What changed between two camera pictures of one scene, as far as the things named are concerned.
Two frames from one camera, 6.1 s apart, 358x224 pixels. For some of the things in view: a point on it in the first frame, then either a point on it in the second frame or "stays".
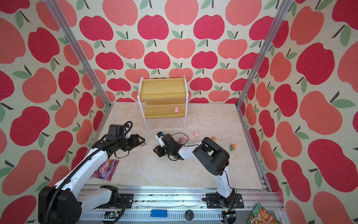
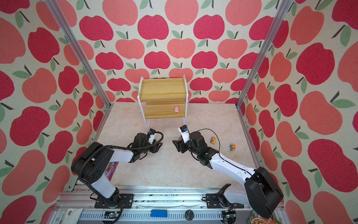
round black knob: (189, 214) stays
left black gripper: (136, 141) → (155, 147)
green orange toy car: (232, 146) stays
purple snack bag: (106, 171) stays
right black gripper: (159, 151) → (181, 145)
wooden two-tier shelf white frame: (163, 98) stays
